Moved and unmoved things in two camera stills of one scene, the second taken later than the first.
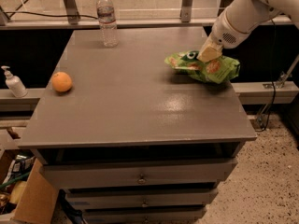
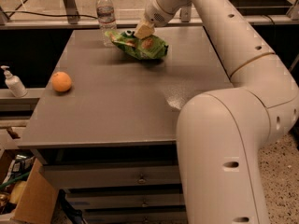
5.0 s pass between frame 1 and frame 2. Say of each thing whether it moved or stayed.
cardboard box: stayed
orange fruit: stayed
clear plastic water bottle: stayed
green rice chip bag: moved
